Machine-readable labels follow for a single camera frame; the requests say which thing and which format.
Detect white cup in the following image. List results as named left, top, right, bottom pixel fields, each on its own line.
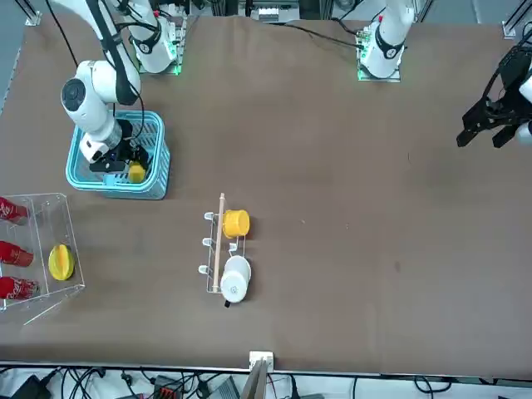
left=219, top=255, right=253, bottom=303

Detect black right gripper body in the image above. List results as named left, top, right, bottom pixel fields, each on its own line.
left=106, top=119, right=142, bottom=164

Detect black power brick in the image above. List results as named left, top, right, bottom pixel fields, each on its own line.
left=7, top=373, right=53, bottom=399

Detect red drink bottle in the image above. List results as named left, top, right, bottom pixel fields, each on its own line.
left=0, top=239, right=34, bottom=267
left=0, top=197, right=31, bottom=226
left=0, top=276, right=39, bottom=300

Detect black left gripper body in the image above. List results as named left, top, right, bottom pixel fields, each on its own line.
left=497, top=44, right=532, bottom=96

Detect black power strip red switches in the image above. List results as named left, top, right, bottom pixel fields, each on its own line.
left=152, top=376, right=185, bottom=399

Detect white wire cup rack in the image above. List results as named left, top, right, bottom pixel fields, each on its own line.
left=198, top=192, right=253, bottom=297

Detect aluminium camera mount post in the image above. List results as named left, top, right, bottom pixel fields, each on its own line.
left=240, top=351, right=276, bottom=399

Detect clear acrylic rack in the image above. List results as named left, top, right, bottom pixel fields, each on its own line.
left=0, top=192, right=87, bottom=326

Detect yellow green starfruit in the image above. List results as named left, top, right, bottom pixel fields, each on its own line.
left=48, top=244, right=76, bottom=280

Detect blue plastic basket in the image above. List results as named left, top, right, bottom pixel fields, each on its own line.
left=65, top=110, right=171, bottom=200

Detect yellow cup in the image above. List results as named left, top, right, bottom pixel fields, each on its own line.
left=222, top=209, right=251, bottom=239

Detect black table cable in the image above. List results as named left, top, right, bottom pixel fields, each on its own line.
left=282, top=22, right=361, bottom=46

